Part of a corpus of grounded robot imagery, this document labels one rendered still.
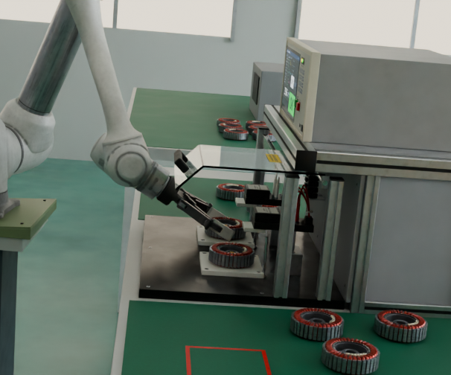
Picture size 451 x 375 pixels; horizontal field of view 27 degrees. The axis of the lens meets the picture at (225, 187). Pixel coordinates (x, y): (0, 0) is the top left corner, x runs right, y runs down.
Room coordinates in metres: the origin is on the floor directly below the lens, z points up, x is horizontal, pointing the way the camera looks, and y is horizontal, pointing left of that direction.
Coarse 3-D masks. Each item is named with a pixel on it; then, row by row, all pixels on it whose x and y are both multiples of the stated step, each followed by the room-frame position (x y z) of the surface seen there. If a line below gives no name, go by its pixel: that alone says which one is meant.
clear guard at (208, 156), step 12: (192, 156) 2.15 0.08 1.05; (204, 156) 2.08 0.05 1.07; (216, 156) 2.09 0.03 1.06; (228, 156) 2.11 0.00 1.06; (240, 156) 2.12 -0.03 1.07; (252, 156) 2.13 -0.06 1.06; (264, 156) 2.14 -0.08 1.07; (192, 168) 2.03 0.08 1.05; (228, 168) 1.99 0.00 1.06; (240, 168) 1.99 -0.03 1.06; (252, 168) 2.00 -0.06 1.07; (264, 168) 2.01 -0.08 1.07; (276, 168) 2.02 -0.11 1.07; (288, 168) 2.03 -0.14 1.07; (180, 180) 2.02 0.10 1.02
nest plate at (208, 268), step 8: (200, 256) 2.23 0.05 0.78; (256, 256) 2.27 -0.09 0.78; (200, 264) 2.19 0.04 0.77; (208, 264) 2.17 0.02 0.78; (256, 264) 2.20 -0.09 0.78; (208, 272) 2.12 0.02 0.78; (216, 272) 2.12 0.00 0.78; (224, 272) 2.12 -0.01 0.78; (232, 272) 2.13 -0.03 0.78; (240, 272) 2.13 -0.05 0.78; (248, 272) 2.13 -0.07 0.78; (256, 272) 2.14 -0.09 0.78
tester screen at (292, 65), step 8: (288, 56) 2.48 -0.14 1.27; (296, 56) 2.33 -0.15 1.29; (288, 64) 2.46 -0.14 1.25; (296, 64) 2.32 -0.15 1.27; (288, 72) 2.45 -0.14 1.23; (296, 72) 2.30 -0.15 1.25; (288, 80) 2.43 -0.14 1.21; (288, 88) 2.42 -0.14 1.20; (288, 96) 2.40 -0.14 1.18; (288, 104) 2.39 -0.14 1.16; (288, 112) 2.38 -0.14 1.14
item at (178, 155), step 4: (176, 152) 2.13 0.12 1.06; (180, 152) 2.12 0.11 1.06; (176, 156) 2.08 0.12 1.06; (180, 156) 2.07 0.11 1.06; (184, 156) 2.14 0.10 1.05; (176, 160) 2.05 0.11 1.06; (180, 160) 2.05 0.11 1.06; (184, 160) 2.14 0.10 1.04; (176, 164) 2.05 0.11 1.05; (180, 164) 2.05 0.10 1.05; (184, 164) 2.05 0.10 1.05; (180, 168) 2.05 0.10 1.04; (184, 168) 2.05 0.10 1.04; (188, 168) 2.05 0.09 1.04; (184, 172) 2.05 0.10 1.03
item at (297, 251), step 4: (296, 248) 2.23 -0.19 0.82; (292, 252) 2.19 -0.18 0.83; (296, 252) 2.19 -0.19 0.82; (300, 252) 2.19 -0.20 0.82; (292, 256) 2.18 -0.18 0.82; (296, 256) 2.18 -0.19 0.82; (300, 256) 2.18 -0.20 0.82; (292, 260) 2.18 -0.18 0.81; (296, 260) 2.18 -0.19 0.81; (300, 260) 2.18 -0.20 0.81; (292, 264) 2.18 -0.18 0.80; (296, 264) 2.18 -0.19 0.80; (300, 264) 2.18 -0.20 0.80; (292, 268) 2.18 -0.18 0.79; (296, 268) 2.18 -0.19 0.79; (300, 268) 2.18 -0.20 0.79; (292, 272) 2.18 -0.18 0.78; (296, 272) 2.18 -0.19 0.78; (300, 272) 2.18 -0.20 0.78
